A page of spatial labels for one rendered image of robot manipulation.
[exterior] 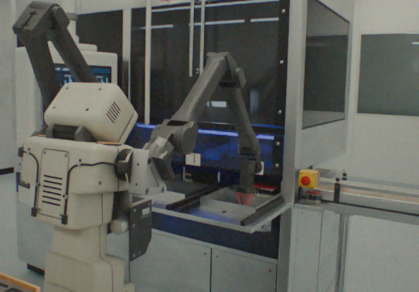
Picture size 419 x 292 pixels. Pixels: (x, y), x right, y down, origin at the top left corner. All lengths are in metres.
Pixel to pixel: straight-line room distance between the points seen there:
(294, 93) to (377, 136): 4.65
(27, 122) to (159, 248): 0.96
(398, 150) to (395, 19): 1.85
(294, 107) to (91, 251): 1.06
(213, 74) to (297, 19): 0.65
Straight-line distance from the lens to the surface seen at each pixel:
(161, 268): 2.38
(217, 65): 1.33
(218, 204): 1.73
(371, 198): 1.90
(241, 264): 2.08
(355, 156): 6.50
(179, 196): 1.84
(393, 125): 6.37
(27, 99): 2.03
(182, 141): 1.10
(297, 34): 1.83
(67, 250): 1.21
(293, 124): 1.82
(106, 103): 1.10
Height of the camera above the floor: 1.38
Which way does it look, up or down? 6 degrees down
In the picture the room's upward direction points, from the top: 1 degrees clockwise
